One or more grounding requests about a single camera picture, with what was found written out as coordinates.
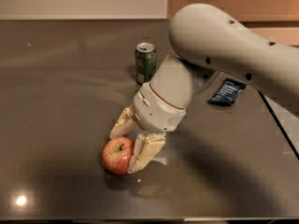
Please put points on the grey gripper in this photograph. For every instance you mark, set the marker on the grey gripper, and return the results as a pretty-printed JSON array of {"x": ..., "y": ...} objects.
[{"x": 156, "y": 112}]

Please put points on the red apple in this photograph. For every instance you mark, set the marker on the red apple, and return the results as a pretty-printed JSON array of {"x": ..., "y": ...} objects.
[{"x": 116, "y": 155}]

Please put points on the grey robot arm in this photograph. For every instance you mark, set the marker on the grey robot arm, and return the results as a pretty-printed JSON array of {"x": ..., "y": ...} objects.
[{"x": 205, "y": 41}]

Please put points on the green soda can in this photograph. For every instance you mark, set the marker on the green soda can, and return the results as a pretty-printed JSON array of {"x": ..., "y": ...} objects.
[{"x": 145, "y": 62}]

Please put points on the dark blue snack packet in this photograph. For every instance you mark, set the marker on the dark blue snack packet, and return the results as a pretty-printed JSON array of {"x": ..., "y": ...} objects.
[{"x": 227, "y": 93}]

